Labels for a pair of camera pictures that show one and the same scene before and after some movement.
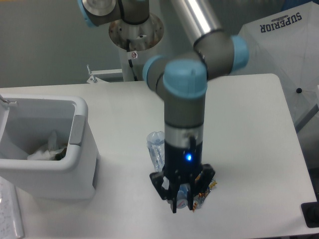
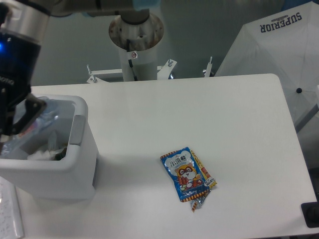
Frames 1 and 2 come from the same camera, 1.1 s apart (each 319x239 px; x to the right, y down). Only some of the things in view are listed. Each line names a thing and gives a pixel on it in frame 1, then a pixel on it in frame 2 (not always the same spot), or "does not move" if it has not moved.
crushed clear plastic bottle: (156, 144) -> (10, 145)
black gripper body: (182, 164) -> (18, 59)
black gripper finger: (200, 184) -> (34, 106)
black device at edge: (310, 212) does not move
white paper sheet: (10, 223) does not move
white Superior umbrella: (286, 44) does not move
